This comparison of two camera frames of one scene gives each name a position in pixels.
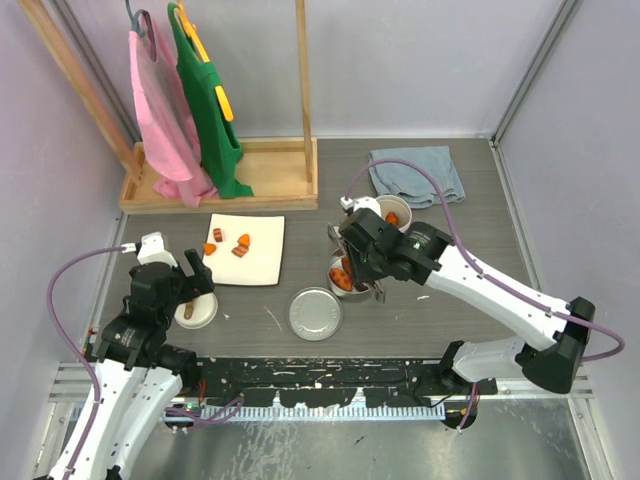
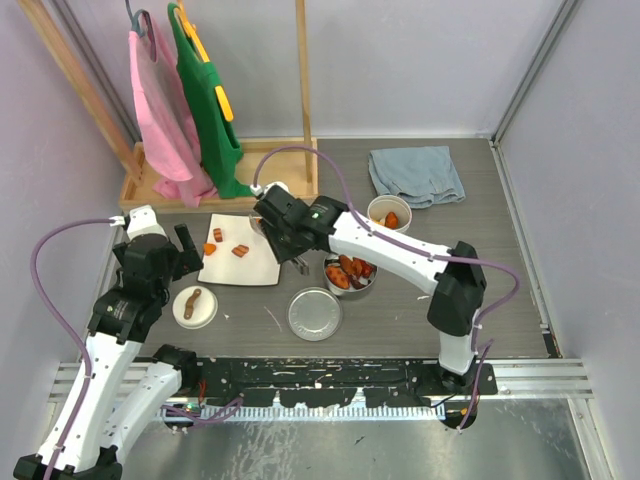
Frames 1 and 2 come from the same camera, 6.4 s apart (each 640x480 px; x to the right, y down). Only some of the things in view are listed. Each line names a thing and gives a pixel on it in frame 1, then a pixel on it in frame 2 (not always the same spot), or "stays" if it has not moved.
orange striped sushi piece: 239,250 stays
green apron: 220,148 stays
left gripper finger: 205,282 → 194,265
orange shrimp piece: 392,217 stays
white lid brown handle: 196,313 stays
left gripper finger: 194,260 → 184,236
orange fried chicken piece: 341,279 stays
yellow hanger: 190,28 stays
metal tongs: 379,287 → 256,220
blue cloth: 400,178 stays
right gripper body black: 367,265 → 283,246
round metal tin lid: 314,313 stays
